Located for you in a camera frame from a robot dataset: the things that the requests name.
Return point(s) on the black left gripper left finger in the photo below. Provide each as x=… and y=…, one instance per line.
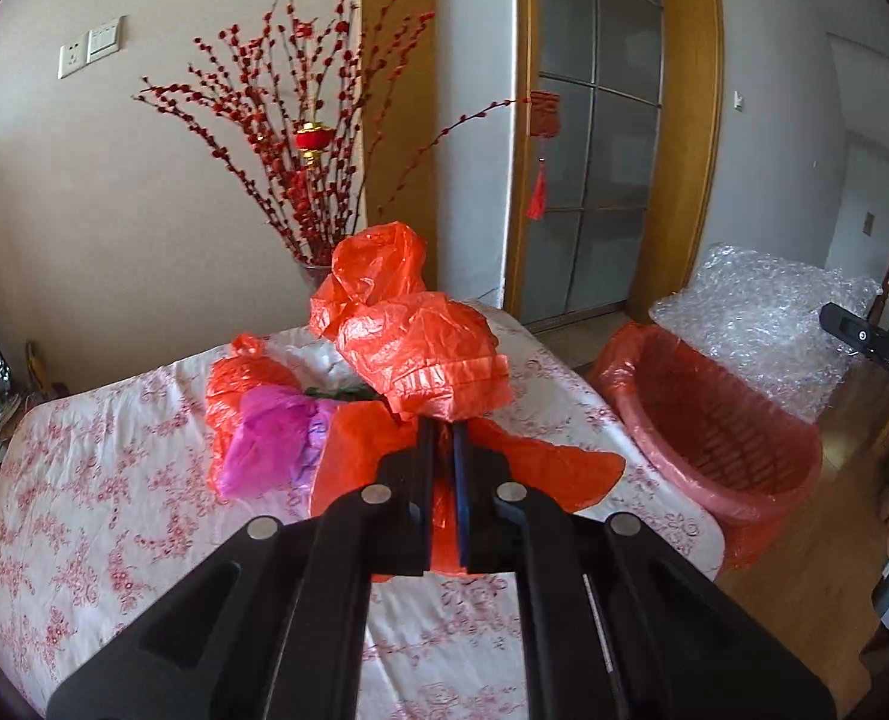
x=404, y=525

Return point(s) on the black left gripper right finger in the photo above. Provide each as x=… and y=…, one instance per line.
x=486, y=542

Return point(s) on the twisted orange plastic bag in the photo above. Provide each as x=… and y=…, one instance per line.
x=429, y=356

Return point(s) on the dark green plastic bag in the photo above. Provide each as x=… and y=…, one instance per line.
x=353, y=392

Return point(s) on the pink plastic bag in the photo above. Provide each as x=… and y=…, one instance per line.
x=276, y=443

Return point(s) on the red lined waste basket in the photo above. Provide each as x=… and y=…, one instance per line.
x=728, y=448

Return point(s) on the knotted orange plastic bag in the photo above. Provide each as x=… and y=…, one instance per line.
x=246, y=367

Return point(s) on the glass vase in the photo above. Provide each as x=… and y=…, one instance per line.
x=314, y=274

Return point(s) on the floral white tablecloth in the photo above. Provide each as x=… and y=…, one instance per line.
x=105, y=505

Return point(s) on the bubble wrap sheet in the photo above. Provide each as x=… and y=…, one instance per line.
x=757, y=315

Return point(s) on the small red lantern ornament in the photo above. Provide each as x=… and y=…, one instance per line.
x=313, y=139

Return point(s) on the red fu tassel ornament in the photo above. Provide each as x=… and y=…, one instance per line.
x=544, y=125

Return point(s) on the red berry branches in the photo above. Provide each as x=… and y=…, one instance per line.
x=245, y=100

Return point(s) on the wooden framed glass door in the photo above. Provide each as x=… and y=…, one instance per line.
x=629, y=174

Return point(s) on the white wall switch plate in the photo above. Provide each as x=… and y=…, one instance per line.
x=104, y=40

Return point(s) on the white wall socket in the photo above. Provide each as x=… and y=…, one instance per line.
x=72, y=57

